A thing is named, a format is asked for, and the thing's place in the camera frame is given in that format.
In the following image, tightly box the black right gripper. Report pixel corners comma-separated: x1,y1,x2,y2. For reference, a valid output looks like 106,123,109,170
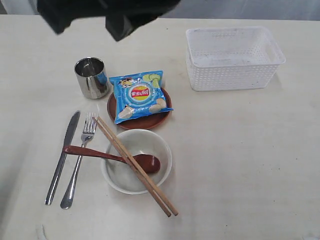
37,0,180,42

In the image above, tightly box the blue chips bag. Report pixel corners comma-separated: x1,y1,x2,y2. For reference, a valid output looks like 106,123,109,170
109,70,173,124

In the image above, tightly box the brown round plate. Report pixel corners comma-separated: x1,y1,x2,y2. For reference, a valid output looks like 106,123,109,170
106,90,171,130

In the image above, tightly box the silver table knife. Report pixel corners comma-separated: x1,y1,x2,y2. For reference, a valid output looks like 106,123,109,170
45,110,81,205

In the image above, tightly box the silver metal fork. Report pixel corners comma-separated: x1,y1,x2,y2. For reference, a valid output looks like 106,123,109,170
60,112,97,210

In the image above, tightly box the brown wooden spoon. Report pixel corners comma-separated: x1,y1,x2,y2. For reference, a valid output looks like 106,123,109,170
62,145,161,174

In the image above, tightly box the white floral ceramic bowl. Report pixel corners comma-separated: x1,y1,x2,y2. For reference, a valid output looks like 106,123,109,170
100,128,173,195

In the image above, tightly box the white perforated plastic basket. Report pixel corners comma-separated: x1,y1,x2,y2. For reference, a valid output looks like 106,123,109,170
186,26,286,92

